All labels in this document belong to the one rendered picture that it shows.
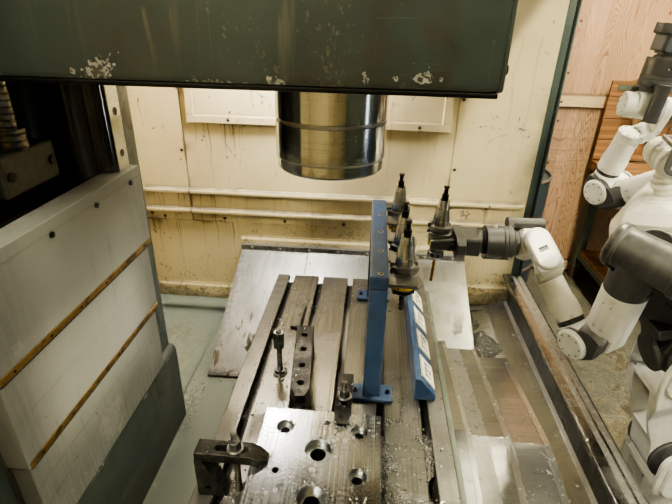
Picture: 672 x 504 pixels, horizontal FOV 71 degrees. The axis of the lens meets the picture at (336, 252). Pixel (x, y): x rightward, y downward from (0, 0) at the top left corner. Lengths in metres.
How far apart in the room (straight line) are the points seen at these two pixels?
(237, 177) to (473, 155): 0.87
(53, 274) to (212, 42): 0.46
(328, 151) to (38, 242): 0.45
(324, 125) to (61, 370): 0.59
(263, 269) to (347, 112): 1.31
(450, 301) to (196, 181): 1.06
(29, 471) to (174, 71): 0.64
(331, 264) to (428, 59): 1.37
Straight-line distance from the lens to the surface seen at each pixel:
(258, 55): 0.58
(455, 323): 1.75
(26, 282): 0.81
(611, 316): 1.17
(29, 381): 0.86
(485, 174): 1.81
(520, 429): 1.41
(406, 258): 1.01
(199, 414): 1.56
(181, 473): 1.43
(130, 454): 1.27
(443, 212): 1.22
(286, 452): 0.94
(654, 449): 1.66
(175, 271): 2.12
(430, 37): 0.57
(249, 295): 1.81
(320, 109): 0.62
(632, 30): 3.69
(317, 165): 0.64
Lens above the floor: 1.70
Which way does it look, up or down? 26 degrees down
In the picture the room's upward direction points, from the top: 1 degrees clockwise
